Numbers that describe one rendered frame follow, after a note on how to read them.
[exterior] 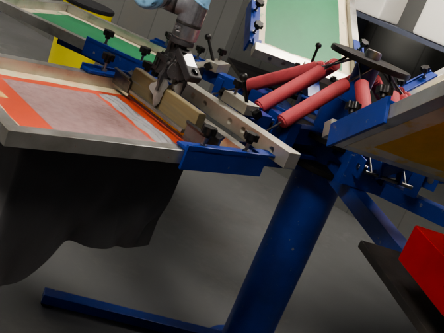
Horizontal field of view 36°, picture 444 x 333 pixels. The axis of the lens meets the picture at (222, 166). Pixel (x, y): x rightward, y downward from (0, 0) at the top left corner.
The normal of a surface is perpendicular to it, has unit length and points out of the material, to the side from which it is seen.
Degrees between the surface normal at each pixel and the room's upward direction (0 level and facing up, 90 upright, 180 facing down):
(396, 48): 90
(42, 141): 90
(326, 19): 32
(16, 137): 90
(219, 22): 90
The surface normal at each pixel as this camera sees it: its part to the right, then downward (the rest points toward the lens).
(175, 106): -0.73, -0.07
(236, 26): 0.75, 0.46
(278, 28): 0.38, -0.56
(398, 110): -0.92, -0.29
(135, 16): -0.55, 0.04
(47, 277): 0.36, -0.89
